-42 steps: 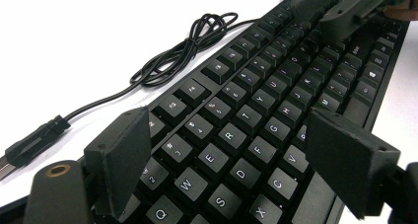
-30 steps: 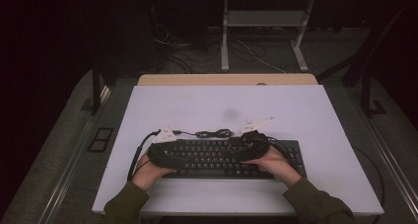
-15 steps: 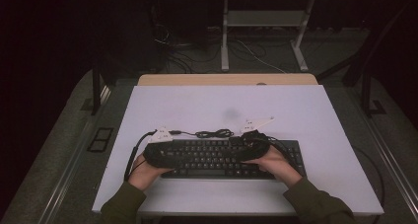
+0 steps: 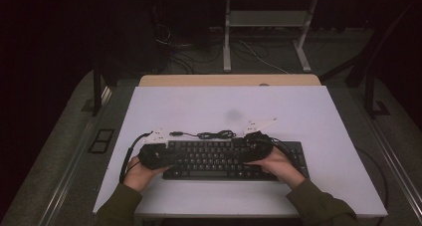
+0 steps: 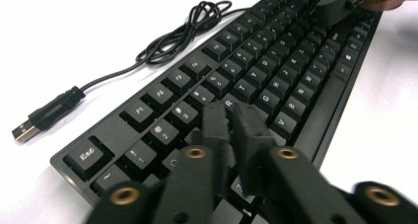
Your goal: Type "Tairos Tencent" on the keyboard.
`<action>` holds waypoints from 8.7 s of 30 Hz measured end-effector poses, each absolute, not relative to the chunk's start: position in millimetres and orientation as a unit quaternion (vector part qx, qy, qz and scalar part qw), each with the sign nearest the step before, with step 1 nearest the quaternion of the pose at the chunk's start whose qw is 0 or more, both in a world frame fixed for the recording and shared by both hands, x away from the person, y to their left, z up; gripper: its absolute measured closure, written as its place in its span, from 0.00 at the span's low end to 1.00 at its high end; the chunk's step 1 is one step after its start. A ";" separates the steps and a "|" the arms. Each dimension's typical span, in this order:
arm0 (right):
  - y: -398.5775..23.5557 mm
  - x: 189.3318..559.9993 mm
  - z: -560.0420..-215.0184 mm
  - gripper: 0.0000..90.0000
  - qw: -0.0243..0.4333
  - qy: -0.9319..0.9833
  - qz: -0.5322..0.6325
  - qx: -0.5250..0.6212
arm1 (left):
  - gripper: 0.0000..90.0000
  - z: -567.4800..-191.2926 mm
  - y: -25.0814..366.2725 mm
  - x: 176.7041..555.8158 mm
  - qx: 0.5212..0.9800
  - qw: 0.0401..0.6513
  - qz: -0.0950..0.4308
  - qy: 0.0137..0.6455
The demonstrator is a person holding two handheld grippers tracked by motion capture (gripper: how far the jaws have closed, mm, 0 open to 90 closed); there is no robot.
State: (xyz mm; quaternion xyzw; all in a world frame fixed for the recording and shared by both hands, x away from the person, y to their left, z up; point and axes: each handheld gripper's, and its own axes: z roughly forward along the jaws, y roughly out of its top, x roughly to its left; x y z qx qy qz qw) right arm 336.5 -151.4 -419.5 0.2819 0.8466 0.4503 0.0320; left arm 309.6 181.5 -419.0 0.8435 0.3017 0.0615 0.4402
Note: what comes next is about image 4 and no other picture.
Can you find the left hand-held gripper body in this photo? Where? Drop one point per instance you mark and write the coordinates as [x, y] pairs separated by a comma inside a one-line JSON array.
[[151, 156]]

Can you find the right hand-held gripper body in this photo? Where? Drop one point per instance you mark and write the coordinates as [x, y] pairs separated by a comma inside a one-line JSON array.
[[260, 146]]

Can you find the black computer keyboard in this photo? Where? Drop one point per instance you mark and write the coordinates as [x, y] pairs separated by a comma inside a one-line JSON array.
[[205, 159]]

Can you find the person's left hand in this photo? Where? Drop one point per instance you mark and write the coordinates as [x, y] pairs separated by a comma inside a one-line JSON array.
[[141, 178]]

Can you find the person's right hand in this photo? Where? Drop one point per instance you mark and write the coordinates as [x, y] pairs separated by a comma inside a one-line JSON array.
[[280, 168]]

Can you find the white board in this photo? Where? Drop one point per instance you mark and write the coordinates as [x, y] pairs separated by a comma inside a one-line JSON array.
[[215, 106]]

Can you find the black floor socket plate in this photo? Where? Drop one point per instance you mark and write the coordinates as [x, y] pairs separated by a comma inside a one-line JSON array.
[[101, 141]]

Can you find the wooden table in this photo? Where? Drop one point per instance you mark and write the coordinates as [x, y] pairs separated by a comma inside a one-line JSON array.
[[199, 80]]

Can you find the grey metal stand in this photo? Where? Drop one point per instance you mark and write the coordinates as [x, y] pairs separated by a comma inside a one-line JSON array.
[[265, 18]]

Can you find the black slanted stand leg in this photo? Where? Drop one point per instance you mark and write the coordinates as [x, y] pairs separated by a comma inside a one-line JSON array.
[[365, 56]]

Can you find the aluminium floor rail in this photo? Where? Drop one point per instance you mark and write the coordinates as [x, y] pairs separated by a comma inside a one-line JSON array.
[[394, 163], [69, 163]]

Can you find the black metal frame post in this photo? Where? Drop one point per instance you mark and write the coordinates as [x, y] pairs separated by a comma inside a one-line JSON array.
[[97, 93], [371, 96]]

